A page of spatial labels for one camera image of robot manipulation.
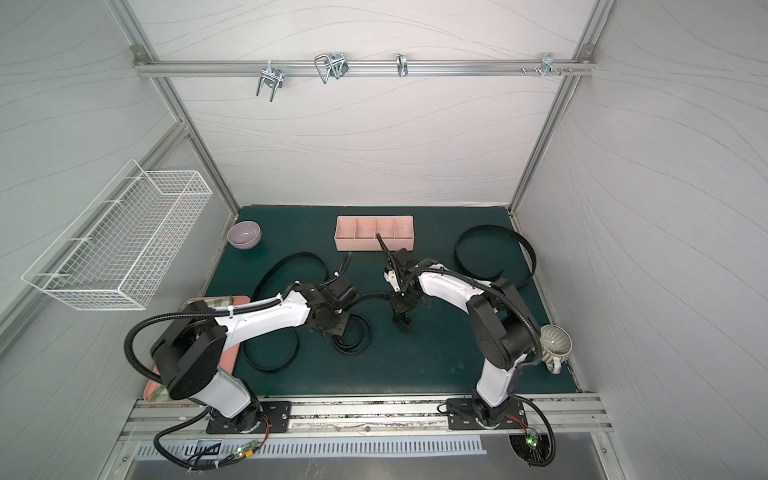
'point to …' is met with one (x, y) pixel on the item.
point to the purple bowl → (244, 235)
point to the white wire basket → (116, 254)
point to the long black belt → (367, 331)
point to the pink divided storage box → (357, 233)
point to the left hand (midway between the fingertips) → (339, 327)
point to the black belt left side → (254, 295)
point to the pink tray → (158, 392)
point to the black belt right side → (524, 240)
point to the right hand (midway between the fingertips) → (398, 305)
